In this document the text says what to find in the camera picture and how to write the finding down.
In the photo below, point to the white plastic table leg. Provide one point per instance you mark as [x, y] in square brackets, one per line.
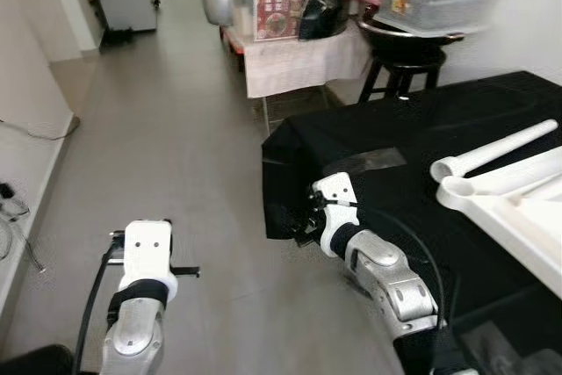
[500, 147]
[527, 169]

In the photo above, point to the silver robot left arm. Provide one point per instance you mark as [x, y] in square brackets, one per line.
[132, 331]

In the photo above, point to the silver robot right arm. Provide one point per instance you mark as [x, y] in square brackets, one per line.
[386, 287]

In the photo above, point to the black tablecloth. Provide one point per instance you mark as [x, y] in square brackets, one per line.
[395, 129]

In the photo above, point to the pale patterned cloth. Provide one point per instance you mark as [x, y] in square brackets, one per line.
[299, 63]

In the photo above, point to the white plastic table top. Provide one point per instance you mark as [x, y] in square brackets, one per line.
[527, 234]

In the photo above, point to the black wooden stool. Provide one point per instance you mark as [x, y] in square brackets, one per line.
[404, 72]

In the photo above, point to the black round pan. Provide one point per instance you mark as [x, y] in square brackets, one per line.
[408, 37]

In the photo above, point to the red printed box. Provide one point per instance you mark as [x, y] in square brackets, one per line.
[281, 10]

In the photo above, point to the shiny crinkled tape patch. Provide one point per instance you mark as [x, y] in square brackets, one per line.
[492, 349]

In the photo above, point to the clear plastic storage container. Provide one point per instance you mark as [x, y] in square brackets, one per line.
[435, 2]

